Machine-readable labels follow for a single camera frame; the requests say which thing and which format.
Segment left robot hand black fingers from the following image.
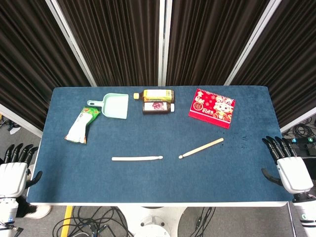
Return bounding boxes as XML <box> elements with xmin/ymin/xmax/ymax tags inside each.
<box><xmin>0</xmin><ymin>143</ymin><xmax>43</xmax><ymax>198</ymax></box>

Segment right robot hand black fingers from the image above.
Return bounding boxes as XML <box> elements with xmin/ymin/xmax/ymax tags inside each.
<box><xmin>261</xmin><ymin>135</ymin><xmax>314</xmax><ymax>195</ymax></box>

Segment light brown wooden drumstick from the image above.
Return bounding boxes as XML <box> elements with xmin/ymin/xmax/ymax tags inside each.
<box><xmin>178</xmin><ymin>137</ymin><xmax>225</xmax><ymax>159</ymax></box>

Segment pale white drumstick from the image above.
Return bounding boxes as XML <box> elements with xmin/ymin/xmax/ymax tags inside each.
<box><xmin>111</xmin><ymin>155</ymin><xmax>164</xmax><ymax>162</ymax></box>

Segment black trouser leg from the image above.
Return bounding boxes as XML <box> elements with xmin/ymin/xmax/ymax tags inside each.
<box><xmin>15</xmin><ymin>196</ymin><xmax>38</xmax><ymax>219</ymax></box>

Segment yellow floor tape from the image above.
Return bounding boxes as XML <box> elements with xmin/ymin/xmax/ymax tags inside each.
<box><xmin>60</xmin><ymin>205</ymin><xmax>74</xmax><ymax>237</ymax></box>

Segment green and white snack bag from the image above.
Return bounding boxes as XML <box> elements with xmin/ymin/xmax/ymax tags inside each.
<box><xmin>64</xmin><ymin>106</ymin><xmax>102</xmax><ymax>145</ymax></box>

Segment red desk calendar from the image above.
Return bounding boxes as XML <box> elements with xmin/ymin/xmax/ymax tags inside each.
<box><xmin>188</xmin><ymin>87</ymin><xmax>237</xmax><ymax>129</ymax></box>

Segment dark pleated curtain panel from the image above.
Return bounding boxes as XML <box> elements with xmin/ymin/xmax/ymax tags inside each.
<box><xmin>0</xmin><ymin>0</ymin><xmax>91</xmax><ymax>131</ymax></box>
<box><xmin>231</xmin><ymin>0</ymin><xmax>316</xmax><ymax>129</ymax></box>
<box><xmin>56</xmin><ymin>0</ymin><xmax>161</xmax><ymax>87</ymax></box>
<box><xmin>165</xmin><ymin>0</ymin><xmax>273</xmax><ymax>87</ymax></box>

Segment mint green dustpan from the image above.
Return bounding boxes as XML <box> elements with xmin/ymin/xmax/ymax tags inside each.
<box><xmin>86</xmin><ymin>92</ymin><xmax>129</xmax><ymax>120</ymax></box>

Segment blue table cloth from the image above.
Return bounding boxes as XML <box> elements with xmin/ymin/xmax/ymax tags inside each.
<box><xmin>26</xmin><ymin>85</ymin><xmax>295</xmax><ymax>204</ymax></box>

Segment brown bottle white pink label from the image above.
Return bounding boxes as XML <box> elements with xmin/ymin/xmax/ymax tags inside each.
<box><xmin>142</xmin><ymin>101</ymin><xmax>176</xmax><ymax>116</ymax></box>

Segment brown bottle yellow label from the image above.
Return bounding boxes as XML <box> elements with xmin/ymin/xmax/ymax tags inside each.
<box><xmin>133</xmin><ymin>89</ymin><xmax>175</xmax><ymax>103</ymax></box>

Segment black coiled cables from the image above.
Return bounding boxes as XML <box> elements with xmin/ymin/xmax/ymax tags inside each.
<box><xmin>283</xmin><ymin>116</ymin><xmax>316</xmax><ymax>139</ymax></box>

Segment white partition frame rail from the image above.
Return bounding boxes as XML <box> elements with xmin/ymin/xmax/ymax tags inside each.
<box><xmin>0</xmin><ymin>103</ymin><xmax>43</xmax><ymax>138</ymax></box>
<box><xmin>279</xmin><ymin>106</ymin><xmax>316</xmax><ymax>133</ymax></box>

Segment black floor cable bundle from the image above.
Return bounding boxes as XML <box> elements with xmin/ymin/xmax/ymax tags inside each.
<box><xmin>52</xmin><ymin>206</ymin><xmax>135</xmax><ymax>237</ymax></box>

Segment white partition frame post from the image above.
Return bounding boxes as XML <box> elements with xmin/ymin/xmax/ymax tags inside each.
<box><xmin>158</xmin><ymin>0</ymin><xmax>173</xmax><ymax>87</ymax></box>
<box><xmin>45</xmin><ymin>0</ymin><xmax>98</xmax><ymax>87</ymax></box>
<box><xmin>224</xmin><ymin>0</ymin><xmax>283</xmax><ymax>86</ymax></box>

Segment white table pedestal base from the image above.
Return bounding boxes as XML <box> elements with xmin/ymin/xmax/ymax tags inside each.
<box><xmin>115</xmin><ymin>206</ymin><xmax>189</xmax><ymax>237</ymax></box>

